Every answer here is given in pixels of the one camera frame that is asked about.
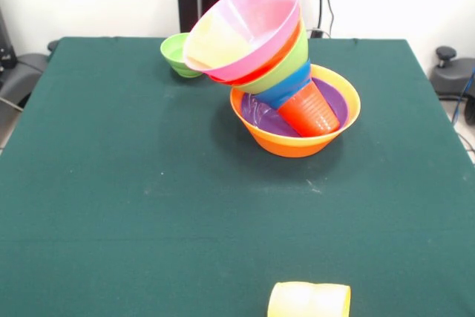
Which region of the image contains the small green plastic bowl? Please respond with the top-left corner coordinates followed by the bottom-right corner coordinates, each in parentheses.
top-left (160, 32), bottom-right (204, 79)

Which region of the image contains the large green plastic bowl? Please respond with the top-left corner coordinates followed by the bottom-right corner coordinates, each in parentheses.
top-left (232, 19), bottom-right (310, 95)

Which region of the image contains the pink plastic bowl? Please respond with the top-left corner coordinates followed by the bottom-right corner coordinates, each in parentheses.
top-left (183, 0), bottom-right (302, 82)

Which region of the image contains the black chair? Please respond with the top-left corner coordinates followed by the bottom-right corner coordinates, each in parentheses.
top-left (0, 7), bottom-right (51, 105)

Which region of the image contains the purple plastic bowl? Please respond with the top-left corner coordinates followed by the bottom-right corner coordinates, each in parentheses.
top-left (240, 77), bottom-right (350, 138)

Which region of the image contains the red plastic bowl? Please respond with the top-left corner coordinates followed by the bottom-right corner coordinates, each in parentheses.
top-left (209, 22), bottom-right (302, 87)

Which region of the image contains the orange-yellow plastic cup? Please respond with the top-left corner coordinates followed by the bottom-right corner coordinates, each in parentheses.
top-left (266, 281), bottom-right (353, 317)

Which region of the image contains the pale yellow plastic cup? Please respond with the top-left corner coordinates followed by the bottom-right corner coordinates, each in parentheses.
top-left (185, 12), bottom-right (257, 72)

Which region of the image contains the black hanging cable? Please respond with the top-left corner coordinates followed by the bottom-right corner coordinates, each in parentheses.
top-left (318, 0), bottom-right (337, 36)

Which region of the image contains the dark green tablecloth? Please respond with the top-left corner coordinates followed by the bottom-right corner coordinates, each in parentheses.
top-left (0, 36), bottom-right (475, 317)

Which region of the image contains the red plastic cup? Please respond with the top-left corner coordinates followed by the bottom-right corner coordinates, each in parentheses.
top-left (278, 80), bottom-right (341, 138)

